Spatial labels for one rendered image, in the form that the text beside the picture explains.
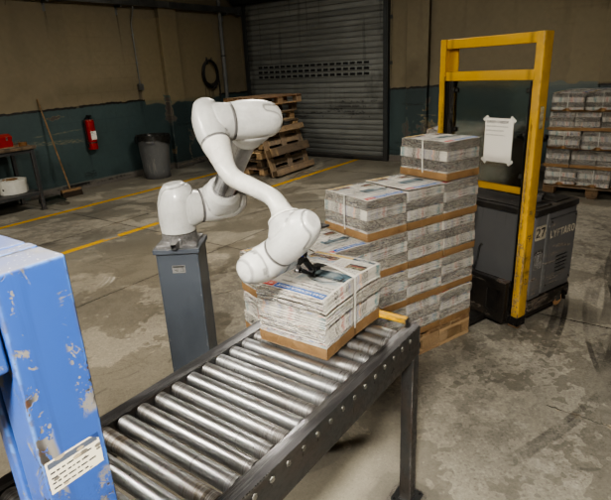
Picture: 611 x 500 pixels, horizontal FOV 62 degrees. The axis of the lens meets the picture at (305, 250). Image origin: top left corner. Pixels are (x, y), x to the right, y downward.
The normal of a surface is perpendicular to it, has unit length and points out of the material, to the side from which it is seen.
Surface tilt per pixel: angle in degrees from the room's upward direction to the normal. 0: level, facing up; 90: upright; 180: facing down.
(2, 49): 90
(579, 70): 90
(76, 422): 90
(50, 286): 90
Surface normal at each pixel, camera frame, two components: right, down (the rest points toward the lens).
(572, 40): -0.58, 0.29
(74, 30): 0.81, 0.16
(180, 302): 0.01, 0.33
